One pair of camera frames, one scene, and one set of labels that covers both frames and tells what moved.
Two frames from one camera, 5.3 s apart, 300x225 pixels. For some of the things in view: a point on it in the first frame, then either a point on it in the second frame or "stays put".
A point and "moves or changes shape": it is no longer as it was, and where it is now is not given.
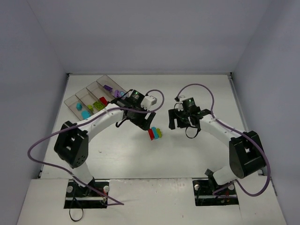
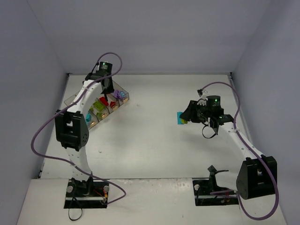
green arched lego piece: (159, 132) moves or changes shape
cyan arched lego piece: (155, 132) moves or changes shape
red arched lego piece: (151, 134) to (112, 104)
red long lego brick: (104, 101) stays put
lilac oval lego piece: (116, 93) stays put
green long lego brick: (100, 106) stays put
